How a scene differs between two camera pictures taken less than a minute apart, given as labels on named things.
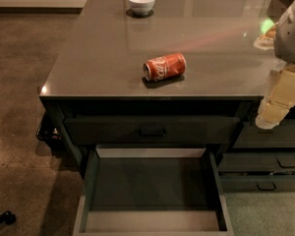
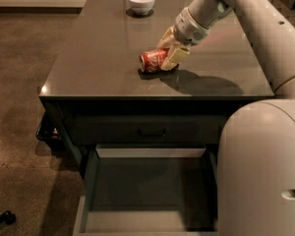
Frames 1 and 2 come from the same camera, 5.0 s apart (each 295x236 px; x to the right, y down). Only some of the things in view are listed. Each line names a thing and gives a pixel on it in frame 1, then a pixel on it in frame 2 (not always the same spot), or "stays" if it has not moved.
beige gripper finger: (286, 86) -> (176, 55)
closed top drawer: (153, 129) stays
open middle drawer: (152, 190) stays
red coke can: (164, 67) -> (151, 61)
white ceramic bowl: (142, 2) stays
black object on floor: (7, 217) stays
